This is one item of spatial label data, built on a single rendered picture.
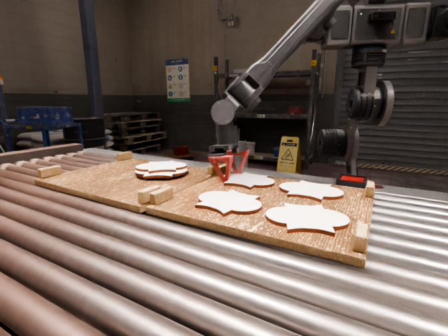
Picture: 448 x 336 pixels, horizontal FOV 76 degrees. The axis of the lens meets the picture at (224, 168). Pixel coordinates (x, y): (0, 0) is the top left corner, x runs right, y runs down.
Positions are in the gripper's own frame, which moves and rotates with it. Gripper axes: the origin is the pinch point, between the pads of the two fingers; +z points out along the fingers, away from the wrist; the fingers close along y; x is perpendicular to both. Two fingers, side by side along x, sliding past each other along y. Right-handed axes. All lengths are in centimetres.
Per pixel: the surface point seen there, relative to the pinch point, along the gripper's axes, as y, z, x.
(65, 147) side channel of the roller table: 7, -11, 86
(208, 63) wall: 456, -133, 281
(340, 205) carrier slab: -6.2, 4.6, -28.6
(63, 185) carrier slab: -26.2, -3.4, 34.7
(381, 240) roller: -14.6, 7.8, -36.2
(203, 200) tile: -19.8, 0.6, -3.5
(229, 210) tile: -21.9, 1.6, -11.0
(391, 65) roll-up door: 466, -70, -43
